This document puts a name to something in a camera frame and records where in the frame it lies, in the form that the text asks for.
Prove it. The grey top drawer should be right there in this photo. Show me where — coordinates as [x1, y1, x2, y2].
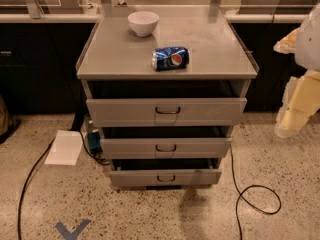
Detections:
[87, 98, 247, 127]

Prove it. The white ceramic bowl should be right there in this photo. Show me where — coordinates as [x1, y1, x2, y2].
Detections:
[127, 11, 159, 37]

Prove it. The grey drawer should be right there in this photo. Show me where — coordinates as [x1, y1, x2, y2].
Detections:
[87, 98, 247, 127]
[101, 138, 231, 159]
[109, 169, 222, 187]

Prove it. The white paper sheet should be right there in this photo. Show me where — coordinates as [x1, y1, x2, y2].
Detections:
[45, 130, 82, 166]

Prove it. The black cable on left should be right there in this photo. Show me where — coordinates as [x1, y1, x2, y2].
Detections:
[17, 138, 56, 240]

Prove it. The grey middle drawer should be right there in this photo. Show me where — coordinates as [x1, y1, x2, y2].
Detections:
[101, 138, 231, 159]

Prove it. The blue pepsi can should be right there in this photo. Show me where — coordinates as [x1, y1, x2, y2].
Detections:
[151, 46, 190, 72]

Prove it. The grey metal drawer cabinet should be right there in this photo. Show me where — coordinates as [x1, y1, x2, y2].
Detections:
[77, 5, 257, 173]

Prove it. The blue power box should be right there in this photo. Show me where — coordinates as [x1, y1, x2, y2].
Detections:
[87, 132, 102, 154]

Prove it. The grey bottom drawer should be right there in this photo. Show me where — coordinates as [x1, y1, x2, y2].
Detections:
[109, 169, 222, 187]

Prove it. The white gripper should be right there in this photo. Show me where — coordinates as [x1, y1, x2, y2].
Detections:
[273, 3, 320, 138]

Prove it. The black looped cable on right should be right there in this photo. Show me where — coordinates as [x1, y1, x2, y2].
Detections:
[229, 145, 283, 240]

